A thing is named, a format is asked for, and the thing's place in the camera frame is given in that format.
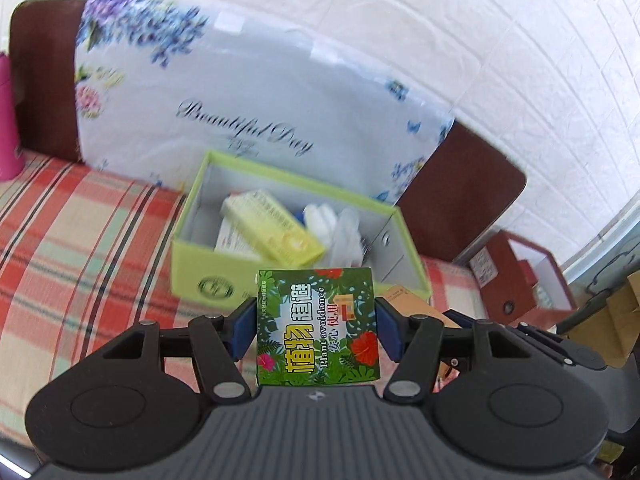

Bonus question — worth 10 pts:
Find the light green cardboard box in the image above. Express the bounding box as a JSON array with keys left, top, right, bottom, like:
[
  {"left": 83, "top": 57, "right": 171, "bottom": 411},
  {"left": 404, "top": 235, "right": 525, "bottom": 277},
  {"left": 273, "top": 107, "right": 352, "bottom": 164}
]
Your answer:
[{"left": 171, "top": 150, "right": 432, "bottom": 311}]

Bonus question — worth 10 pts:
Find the white medicine box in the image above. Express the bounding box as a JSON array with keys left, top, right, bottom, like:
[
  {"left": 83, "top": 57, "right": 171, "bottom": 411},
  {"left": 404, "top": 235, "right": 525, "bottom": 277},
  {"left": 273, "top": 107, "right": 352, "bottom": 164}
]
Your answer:
[{"left": 214, "top": 217, "right": 266, "bottom": 261}]

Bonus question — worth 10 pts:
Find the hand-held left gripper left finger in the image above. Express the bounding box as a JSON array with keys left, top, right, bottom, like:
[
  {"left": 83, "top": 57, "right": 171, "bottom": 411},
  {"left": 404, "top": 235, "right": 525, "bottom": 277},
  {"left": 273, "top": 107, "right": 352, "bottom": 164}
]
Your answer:
[{"left": 102, "top": 297, "right": 258, "bottom": 406}]

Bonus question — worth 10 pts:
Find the yellow medicine box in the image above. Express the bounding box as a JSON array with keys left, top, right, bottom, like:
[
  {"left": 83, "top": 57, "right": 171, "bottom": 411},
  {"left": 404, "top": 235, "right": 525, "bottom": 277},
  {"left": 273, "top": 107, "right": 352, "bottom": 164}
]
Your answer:
[{"left": 221, "top": 191, "right": 326, "bottom": 267}]

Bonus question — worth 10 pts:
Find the brown chair back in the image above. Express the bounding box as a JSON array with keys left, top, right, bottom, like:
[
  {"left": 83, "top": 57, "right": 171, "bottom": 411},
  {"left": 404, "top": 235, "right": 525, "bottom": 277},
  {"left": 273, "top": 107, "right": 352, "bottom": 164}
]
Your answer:
[
  {"left": 395, "top": 119, "right": 528, "bottom": 263},
  {"left": 10, "top": 0, "right": 88, "bottom": 163}
]

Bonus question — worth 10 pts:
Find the green plant print box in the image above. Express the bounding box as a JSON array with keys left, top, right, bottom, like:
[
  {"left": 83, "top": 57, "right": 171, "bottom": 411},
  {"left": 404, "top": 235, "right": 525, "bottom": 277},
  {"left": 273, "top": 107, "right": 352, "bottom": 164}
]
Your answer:
[{"left": 256, "top": 266, "right": 381, "bottom": 387}]

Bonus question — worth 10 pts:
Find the floral print cushion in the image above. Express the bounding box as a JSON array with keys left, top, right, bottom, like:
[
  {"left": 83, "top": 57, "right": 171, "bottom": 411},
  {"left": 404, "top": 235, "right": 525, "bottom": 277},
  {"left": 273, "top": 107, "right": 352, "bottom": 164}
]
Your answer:
[{"left": 74, "top": 0, "right": 456, "bottom": 206}]

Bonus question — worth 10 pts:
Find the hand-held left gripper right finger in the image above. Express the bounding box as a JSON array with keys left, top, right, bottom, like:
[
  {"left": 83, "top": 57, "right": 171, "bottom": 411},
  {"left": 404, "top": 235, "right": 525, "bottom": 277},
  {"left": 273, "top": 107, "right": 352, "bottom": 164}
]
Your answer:
[{"left": 375, "top": 296, "right": 536, "bottom": 406}]

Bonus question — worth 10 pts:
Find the brown cardboard carton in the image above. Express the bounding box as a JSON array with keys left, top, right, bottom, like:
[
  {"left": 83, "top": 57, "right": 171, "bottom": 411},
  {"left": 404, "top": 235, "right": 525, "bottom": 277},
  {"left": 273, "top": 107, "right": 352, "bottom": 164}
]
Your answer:
[{"left": 565, "top": 270, "right": 640, "bottom": 368}]

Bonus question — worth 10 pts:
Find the pink thermos bottle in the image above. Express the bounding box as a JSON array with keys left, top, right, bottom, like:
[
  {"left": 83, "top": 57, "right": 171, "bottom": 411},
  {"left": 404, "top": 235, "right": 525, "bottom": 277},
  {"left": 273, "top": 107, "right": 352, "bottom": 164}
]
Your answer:
[{"left": 0, "top": 52, "right": 26, "bottom": 182}]

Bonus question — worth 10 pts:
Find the brown gift box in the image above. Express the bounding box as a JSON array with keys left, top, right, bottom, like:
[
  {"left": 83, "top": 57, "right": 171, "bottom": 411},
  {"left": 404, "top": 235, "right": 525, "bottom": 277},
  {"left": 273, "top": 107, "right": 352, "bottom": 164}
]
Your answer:
[{"left": 470, "top": 230, "right": 578, "bottom": 331}]

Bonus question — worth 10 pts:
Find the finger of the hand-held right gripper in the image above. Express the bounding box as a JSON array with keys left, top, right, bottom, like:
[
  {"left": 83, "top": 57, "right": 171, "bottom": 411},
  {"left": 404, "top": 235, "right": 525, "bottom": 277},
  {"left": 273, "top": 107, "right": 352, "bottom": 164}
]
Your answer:
[{"left": 442, "top": 310, "right": 608, "bottom": 372}]

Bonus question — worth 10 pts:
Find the white glove with pink cuff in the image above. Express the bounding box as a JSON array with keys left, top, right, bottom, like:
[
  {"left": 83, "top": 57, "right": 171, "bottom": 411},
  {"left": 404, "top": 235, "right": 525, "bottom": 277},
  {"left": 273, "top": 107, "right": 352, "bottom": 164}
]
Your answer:
[{"left": 304, "top": 203, "right": 366, "bottom": 267}]

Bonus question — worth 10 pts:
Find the plaid tablecloth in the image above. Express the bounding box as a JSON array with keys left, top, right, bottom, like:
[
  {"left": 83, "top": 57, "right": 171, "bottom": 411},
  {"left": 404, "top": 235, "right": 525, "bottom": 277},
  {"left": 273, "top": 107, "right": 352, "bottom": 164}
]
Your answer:
[{"left": 0, "top": 152, "right": 488, "bottom": 461}]

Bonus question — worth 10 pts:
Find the brown kraft box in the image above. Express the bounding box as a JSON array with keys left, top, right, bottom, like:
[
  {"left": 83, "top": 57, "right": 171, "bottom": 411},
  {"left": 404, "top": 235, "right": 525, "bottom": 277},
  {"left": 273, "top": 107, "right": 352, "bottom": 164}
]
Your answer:
[{"left": 382, "top": 284, "right": 463, "bottom": 331}]

